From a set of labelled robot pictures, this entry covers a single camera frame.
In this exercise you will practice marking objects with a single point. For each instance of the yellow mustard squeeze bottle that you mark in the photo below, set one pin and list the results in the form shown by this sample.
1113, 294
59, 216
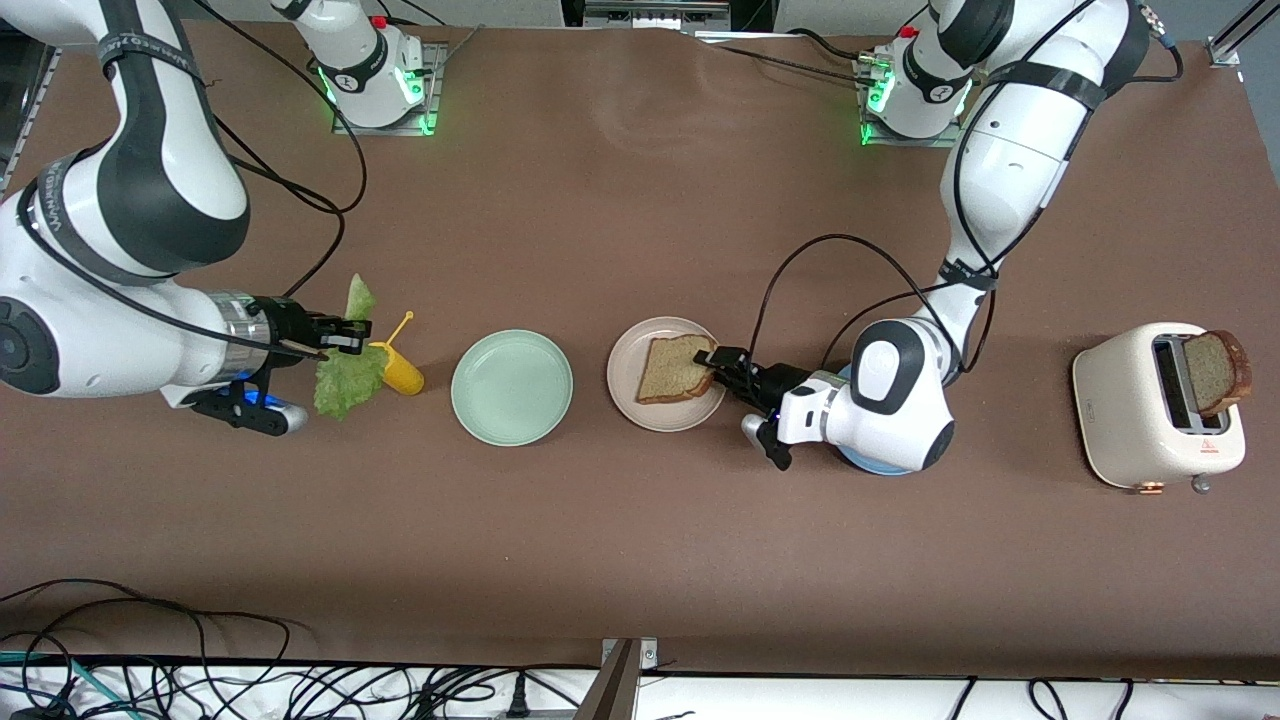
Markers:
405, 375

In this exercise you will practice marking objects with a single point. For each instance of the black power plug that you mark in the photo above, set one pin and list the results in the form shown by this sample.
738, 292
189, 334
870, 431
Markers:
517, 695

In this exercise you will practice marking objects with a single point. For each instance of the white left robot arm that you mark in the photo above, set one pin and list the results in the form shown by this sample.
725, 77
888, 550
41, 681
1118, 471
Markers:
1010, 170

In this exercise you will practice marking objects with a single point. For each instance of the aluminium frame with black box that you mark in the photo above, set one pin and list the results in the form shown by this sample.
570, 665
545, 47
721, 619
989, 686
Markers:
655, 14

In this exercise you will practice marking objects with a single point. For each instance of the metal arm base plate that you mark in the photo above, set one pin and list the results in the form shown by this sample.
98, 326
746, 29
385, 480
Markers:
435, 100
870, 135

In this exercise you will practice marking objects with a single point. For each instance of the brown table cover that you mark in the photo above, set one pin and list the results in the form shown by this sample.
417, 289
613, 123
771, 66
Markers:
640, 550

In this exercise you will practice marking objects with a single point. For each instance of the grey power strip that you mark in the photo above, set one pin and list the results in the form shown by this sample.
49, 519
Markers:
550, 715

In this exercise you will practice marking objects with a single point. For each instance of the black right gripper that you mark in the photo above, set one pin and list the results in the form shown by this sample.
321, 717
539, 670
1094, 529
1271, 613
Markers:
291, 322

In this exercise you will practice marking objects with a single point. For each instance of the brown bread slice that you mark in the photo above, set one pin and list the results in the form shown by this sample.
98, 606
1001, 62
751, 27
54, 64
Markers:
672, 370
1215, 375

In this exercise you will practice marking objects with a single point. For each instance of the beige plate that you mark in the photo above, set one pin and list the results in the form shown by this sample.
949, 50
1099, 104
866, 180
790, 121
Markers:
622, 375

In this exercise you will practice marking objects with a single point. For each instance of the mint green plate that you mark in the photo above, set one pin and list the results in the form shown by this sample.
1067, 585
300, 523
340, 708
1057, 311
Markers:
512, 388

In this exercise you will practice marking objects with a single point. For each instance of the white two-slot toaster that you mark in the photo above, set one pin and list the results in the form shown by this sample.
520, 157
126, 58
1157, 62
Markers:
1120, 400

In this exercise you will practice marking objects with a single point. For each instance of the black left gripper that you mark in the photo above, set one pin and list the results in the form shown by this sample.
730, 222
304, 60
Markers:
768, 382

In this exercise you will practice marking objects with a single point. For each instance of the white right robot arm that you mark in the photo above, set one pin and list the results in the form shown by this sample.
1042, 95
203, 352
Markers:
160, 180

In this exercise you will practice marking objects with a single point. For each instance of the blue plate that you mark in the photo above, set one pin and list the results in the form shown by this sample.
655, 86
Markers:
860, 464

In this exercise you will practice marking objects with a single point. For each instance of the aluminium frame strut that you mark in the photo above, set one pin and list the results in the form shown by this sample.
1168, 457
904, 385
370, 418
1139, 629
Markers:
1225, 48
34, 110

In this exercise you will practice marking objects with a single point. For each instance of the grey metal table bracket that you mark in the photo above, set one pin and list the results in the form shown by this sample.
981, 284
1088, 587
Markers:
615, 690

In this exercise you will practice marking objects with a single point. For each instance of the green lettuce leaf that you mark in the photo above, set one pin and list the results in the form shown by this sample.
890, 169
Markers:
345, 385

